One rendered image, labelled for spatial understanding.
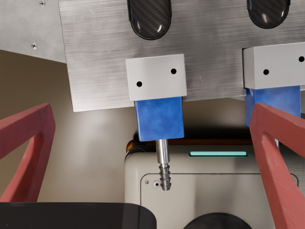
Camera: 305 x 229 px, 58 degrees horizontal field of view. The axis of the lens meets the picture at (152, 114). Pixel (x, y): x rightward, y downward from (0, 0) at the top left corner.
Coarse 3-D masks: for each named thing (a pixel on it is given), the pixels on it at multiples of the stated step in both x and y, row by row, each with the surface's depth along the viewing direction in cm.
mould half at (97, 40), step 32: (64, 0) 25; (96, 0) 25; (192, 0) 25; (224, 0) 25; (64, 32) 25; (96, 32) 25; (128, 32) 25; (192, 32) 25; (224, 32) 25; (256, 32) 25; (288, 32) 25; (96, 64) 26; (192, 64) 26; (224, 64) 26; (96, 96) 26; (128, 96) 26; (192, 96) 26; (224, 96) 26
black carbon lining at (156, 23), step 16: (128, 0) 25; (144, 0) 25; (160, 0) 25; (256, 0) 25; (272, 0) 25; (288, 0) 25; (128, 16) 25; (144, 16) 26; (160, 16) 26; (256, 16) 25; (272, 16) 26; (144, 32) 26; (160, 32) 26
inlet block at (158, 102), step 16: (128, 64) 23; (144, 64) 23; (160, 64) 23; (176, 64) 23; (128, 80) 23; (144, 80) 23; (160, 80) 23; (176, 80) 23; (144, 96) 24; (160, 96) 24; (176, 96) 24; (144, 112) 25; (160, 112) 25; (176, 112) 25; (144, 128) 25; (160, 128) 25; (176, 128) 25; (160, 144) 26; (160, 160) 27
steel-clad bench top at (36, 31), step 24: (0, 0) 30; (24, 0) 30; (48, 0) 30; (0, 24) 31; (24, 24) 31; (48, 24) 31; (0, 48) 31; (24, 48) 31; (48, 48) 31; (240, 96) 32
